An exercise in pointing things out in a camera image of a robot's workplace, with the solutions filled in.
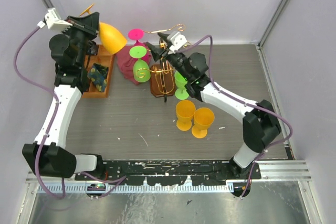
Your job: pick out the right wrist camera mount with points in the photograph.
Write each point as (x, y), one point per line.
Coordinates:
(177, 41)

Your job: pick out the blue floral fabric pouch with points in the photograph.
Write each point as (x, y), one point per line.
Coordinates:
(98, 76)

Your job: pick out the red cloth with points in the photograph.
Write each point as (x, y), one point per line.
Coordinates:
(125, 63)

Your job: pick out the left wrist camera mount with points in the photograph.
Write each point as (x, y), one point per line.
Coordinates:
(54, 22)

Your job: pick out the green wine glass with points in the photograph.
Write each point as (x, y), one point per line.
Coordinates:
(180, 82)
(141, 70)

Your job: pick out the aluminium frame rail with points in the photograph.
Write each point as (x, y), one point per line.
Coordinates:
(271, 171)

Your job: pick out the small dark item in tray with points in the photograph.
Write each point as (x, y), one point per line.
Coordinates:
(93, 48)

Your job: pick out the orange wine glass back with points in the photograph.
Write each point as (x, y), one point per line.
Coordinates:
(110, 37)

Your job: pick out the orange wine glass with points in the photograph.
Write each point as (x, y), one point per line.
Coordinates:
(203, 119)
(110, 37)
(185, 111)

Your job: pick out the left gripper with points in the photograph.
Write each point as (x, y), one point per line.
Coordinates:
(88, 24)

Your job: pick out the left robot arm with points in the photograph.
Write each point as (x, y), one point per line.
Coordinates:
(47, 155)

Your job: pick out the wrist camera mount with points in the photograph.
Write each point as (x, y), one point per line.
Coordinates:
(54, 22)
(177, 41)

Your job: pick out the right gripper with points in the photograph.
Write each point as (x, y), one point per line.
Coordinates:
(156, 52)

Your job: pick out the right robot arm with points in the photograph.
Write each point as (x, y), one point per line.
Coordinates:
(260, 123)

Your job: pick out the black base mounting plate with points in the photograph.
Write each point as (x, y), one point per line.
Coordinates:
(174, 172)

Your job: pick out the pink wine glass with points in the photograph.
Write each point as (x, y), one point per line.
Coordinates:
(136, 34)

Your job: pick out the gold wire wine glass rack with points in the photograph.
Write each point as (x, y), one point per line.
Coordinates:
(162, 83)

